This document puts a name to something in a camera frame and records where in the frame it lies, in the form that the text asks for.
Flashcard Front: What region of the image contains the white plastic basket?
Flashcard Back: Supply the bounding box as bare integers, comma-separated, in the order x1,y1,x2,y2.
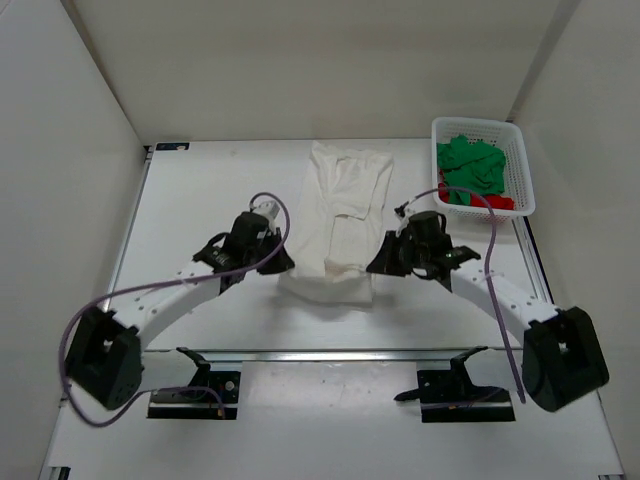
431,117,536,221

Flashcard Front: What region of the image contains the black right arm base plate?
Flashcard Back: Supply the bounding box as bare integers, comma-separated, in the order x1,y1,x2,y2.
394,347,516,423

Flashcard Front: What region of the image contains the white t shirt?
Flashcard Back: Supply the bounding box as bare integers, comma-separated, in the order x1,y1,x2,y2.
279,141,394,306

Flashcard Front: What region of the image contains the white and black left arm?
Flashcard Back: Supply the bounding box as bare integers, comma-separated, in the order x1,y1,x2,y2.
59,192,294,412

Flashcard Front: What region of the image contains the green t shirt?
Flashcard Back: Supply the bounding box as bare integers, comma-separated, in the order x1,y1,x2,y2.
437,135,514,210

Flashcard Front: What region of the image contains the red t shirt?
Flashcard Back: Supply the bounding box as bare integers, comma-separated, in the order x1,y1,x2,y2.
439,169,515,210

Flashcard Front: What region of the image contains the aluminium table edge rail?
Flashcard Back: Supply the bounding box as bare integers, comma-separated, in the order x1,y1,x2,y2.
144,347,526,366

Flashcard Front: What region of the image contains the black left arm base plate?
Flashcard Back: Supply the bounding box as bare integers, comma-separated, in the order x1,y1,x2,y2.
147,347,241,421

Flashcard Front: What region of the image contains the blue label sticker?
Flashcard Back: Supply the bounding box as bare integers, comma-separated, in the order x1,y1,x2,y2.
155,142,190,151

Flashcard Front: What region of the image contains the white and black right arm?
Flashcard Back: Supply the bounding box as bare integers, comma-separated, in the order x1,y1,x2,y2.
367,211,610,412

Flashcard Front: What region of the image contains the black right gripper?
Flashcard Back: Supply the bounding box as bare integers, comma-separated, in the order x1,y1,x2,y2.
367,232,429,279

